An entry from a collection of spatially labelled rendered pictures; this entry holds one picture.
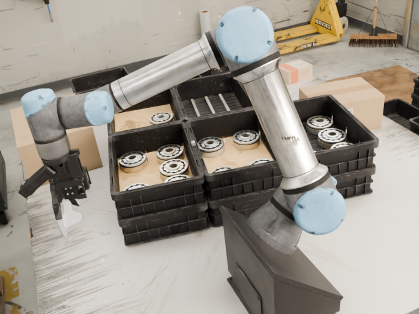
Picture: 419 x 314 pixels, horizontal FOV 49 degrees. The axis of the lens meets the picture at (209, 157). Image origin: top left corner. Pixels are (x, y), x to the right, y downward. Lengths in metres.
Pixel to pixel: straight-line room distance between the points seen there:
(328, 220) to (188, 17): 4.11
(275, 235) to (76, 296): 0.65
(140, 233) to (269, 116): 0.73
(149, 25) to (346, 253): 3.77
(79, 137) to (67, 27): 2.86
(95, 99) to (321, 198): 0.54
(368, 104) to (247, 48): 1.18
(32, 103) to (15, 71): 3.75
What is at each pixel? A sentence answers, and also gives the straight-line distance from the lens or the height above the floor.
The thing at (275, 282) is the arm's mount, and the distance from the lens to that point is 1.08.
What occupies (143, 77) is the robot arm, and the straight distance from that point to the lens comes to 1.15.
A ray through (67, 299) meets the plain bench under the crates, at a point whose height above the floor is 0.70.
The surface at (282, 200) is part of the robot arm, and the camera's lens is 1.20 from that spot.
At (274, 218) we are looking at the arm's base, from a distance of 1.20.
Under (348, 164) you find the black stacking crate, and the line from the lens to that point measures 1.63.
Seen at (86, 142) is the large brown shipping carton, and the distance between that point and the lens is 1.98.
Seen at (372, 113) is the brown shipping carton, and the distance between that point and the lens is 2.11.
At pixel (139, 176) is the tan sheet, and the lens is 1.69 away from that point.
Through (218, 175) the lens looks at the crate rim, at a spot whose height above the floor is 0.93.
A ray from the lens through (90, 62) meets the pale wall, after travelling 4.86.
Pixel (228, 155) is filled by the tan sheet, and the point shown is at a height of 0.83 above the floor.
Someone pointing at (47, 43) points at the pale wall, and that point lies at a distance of 4.76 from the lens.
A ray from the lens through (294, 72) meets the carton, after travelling 2.57.
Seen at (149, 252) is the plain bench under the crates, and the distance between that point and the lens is 1.57.
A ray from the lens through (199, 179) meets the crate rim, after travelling 1.46.
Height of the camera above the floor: 1.76
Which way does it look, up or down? 32 degrees down
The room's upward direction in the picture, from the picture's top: 7 degrees counter-clockwise
